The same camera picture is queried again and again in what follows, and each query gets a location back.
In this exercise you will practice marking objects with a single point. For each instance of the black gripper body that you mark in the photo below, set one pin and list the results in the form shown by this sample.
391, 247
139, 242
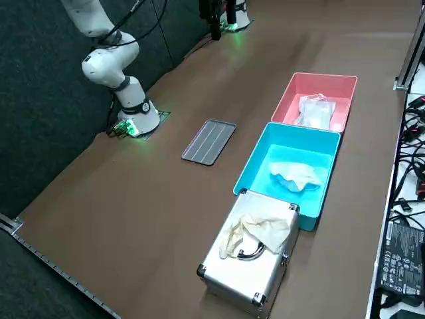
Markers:
206, 7

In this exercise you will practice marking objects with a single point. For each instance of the new mask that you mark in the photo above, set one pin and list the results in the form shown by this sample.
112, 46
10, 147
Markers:
315, 111

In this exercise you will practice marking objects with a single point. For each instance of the white used mask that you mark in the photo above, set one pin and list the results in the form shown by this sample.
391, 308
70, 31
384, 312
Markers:
293, 177

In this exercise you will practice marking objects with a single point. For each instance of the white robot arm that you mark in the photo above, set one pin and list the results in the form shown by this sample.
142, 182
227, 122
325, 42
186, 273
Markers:
106, 66
244, 13

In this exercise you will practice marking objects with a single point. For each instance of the pink plastic box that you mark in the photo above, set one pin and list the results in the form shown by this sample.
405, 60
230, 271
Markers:
289, 93

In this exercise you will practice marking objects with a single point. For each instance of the blue plastic box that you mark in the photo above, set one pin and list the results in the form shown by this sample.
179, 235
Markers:
262, 156

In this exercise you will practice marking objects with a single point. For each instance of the cream rubber glove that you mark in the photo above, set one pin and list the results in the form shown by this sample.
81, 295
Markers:
265, 229

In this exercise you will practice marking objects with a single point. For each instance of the black plug with red light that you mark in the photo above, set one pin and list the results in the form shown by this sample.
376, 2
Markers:
413, 131
420, 100

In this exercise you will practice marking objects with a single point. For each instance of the aluminium carrying case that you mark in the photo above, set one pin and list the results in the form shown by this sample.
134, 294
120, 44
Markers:
239, 282

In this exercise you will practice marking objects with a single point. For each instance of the black plug connector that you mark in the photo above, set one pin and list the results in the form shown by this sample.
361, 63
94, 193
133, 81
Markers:
403, 204

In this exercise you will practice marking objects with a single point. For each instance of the black labelled power adapter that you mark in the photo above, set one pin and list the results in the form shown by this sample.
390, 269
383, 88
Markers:
401, 262

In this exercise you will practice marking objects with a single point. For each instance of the aluminium profile post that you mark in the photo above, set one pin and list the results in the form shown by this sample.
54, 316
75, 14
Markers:
405, 68

